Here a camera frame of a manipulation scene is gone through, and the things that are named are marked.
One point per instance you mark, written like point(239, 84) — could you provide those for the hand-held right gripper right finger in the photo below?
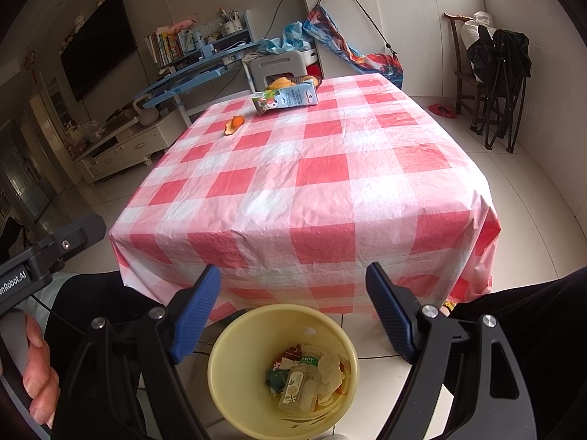
point(392, 311)

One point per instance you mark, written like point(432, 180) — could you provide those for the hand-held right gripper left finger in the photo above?
point(195, 316)

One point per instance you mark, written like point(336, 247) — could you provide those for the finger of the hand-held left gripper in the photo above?
point(78, 236)

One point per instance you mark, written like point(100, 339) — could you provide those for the yellow plastic bin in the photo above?
point(229, 353)

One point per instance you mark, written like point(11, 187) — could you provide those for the large white tissue paper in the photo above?
point(330, 366)

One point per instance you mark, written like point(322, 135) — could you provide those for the green wrapper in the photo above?
point(276, 379)

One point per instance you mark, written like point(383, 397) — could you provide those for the clear plastic bottle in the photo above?
point(298, 385)

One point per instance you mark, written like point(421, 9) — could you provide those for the small orange peel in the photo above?
point(234, 123)

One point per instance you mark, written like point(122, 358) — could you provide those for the blue milk carton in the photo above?
point(298, 96)

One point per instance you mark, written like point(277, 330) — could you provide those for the person's left hand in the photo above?
point(43, 389)

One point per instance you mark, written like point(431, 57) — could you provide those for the white television stand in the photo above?
point(128, 144)

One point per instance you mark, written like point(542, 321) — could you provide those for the beige kettlebell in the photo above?
point(147, 117)

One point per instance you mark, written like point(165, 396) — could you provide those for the red white checked tablecloth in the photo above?
point(321, 183)

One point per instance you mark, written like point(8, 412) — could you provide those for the person's black trousers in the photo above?
point(541, 321)

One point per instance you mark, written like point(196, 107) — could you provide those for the blue study desk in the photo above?
point(183, 80)

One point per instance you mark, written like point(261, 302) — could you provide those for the black television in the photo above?
point(98, 41)

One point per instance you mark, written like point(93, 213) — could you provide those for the row of books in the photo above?
point(163, 48)

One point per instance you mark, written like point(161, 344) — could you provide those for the red slipper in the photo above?
point(442, 111)

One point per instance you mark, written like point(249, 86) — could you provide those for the pink plush toy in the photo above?
point(183, 24)

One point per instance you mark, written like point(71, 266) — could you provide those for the dark wicker fruit basket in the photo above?
point(319, 82)

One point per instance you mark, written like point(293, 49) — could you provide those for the yellow mango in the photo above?
point(312, 80)
point(279, 83)

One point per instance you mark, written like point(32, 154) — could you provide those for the colourful printed cloth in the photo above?
point(376, 66)

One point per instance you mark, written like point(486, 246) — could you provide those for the dark wooden chair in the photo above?
point(465, 75)

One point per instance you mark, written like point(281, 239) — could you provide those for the white pen holder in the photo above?
point(231, 28)

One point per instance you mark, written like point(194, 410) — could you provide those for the white plastic stool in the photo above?
point(275, 62)

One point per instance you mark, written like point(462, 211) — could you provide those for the white storage box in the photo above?
point(312, 59)

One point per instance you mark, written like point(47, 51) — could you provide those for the black folding chair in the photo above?
point(509, 55)

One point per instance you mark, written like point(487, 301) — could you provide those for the teal patterned cloth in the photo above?
point(289, 34)

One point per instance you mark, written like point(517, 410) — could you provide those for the white cabinet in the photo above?
point(412, 18)

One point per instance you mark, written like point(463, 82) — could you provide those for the white sack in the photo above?
point(484, 20)

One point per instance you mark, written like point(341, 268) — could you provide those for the red wall ornament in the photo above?
point(31, 55)

